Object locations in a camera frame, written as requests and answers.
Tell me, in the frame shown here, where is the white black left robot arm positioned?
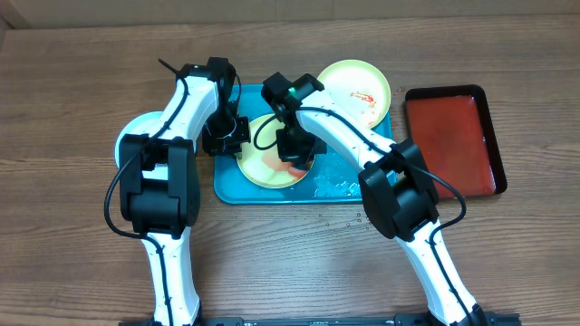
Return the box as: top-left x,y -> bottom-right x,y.
103,57 -> 250,325

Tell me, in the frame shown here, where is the yellow plate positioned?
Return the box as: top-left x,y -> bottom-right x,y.
237,113 -> 314,188
317,60 -> 392,129

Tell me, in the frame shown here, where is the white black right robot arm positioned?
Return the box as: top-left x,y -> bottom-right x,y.
261,72 -> 488,325

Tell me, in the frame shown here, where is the light blue plate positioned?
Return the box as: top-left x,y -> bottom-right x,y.
113,110 -> 198,168

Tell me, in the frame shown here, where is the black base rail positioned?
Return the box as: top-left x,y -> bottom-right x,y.
119,312 -> 522,326

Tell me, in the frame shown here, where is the teal plastic tray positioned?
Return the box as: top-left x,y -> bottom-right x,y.
214,84 -> 392,205

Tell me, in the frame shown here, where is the black tray with red water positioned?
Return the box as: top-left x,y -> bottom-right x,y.
403,84 -> 508,197

